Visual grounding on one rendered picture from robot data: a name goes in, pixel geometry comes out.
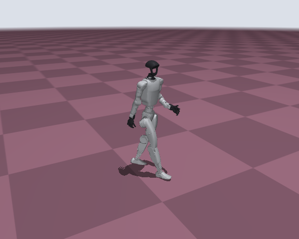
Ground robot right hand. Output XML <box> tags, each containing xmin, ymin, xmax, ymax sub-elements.
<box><xmin>127</xmin><ymin>115</ymin><xmax>136</xmax><ymax>128</ymax></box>

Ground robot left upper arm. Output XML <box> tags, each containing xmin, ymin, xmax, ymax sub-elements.
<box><xmin>158</xmin><ymin>77</ymin><xmax>163</xmax><ymax>100</ymax></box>

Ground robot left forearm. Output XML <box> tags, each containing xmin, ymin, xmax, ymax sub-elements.
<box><xmin>159</xmin><ymin>96</ymin><xmax>170</xmax><ymax>109</ymax></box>

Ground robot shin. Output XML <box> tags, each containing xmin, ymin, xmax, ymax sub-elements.
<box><xmin>148</xmin><ymin>146</ymin><xmax>163</xmax><ymax>174</ymax></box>
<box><xmin>135</xmin><ymin>141</ymin><xmax>148</xmax><ymax>161</ymax></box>

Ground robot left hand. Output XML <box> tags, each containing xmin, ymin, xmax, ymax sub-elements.
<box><xmin>169</xmin><ymin>104</ymin><xmax>180</xmax><ymax>116</ymax></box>

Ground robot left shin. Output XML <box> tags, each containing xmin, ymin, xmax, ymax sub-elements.
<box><xmin>135</xmin><ymin>141</ymin><xmax>148</xmax><ymax>161</ymax></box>

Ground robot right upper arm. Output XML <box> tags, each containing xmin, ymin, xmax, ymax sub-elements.
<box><xmin>135</xmin><ymin>81</ymin><xmax>147</xmax><ymax>106</ymax></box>

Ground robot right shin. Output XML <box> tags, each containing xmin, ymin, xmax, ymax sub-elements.
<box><xmin>148</xmin><ymin>146</ymin><xmax>163</xmax><ymax>174</ymax></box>

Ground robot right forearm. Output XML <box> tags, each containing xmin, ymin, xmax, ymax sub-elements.
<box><xmin>130</xmin><ymin>99</ymin><xmax>139</xmax><ymax>118</ymax></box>

